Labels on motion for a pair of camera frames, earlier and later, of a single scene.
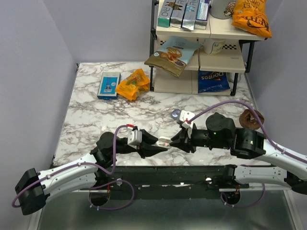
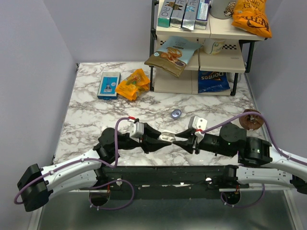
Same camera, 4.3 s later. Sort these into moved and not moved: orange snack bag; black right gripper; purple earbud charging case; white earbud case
Moved: white earbud case
Not moved: purple earbud charging case; orange snack bag; black right gripper
